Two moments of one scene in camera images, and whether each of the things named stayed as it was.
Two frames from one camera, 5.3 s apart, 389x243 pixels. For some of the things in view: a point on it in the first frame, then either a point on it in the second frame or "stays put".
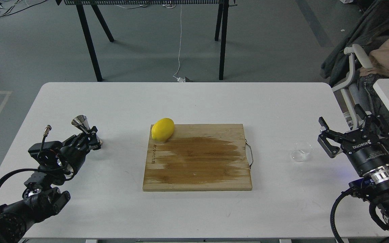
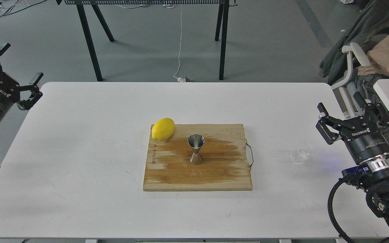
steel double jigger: x=81 y=121 to x=196 y=141
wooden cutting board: x=198 y=157 stays put
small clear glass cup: x=301 y=149 stays put
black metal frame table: x=222 y=21 stays put
